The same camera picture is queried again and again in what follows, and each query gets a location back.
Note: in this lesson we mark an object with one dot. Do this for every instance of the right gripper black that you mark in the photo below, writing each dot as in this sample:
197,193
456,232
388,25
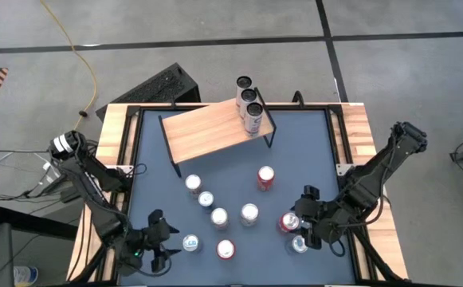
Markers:
322,217

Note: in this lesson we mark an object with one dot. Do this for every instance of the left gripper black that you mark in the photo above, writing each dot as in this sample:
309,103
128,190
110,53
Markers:
153,239

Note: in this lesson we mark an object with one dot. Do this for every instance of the red Fanta strawberry can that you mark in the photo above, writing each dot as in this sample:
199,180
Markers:
226,249
265,177
287,222

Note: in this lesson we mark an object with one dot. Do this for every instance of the blue silver Red Bull can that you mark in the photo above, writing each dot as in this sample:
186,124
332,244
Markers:
191,243
298,245
206,199

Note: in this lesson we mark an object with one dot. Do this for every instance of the silver Diet Coke can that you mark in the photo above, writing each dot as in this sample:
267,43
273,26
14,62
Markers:
219,217
193,183
249,213

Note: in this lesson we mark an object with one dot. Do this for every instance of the white Celsius can black lid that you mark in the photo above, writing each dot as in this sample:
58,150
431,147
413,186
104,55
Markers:
244,81
248,95
253,117

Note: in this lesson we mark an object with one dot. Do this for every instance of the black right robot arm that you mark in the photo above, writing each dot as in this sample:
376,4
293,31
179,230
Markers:
366,179

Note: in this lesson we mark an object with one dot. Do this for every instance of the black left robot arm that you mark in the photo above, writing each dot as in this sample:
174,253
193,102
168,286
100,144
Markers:
91,167

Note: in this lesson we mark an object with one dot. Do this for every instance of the wooden shelf black metal legs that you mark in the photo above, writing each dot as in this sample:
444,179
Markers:
203,131

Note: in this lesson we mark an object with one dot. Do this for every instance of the blue-grey table mat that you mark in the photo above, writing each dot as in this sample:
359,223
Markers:
255,271

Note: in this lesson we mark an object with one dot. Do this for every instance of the white blue floor container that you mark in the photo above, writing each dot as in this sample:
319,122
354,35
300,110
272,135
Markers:
26,275

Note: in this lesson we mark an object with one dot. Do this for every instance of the black floor rail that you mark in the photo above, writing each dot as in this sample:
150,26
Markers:
36,225

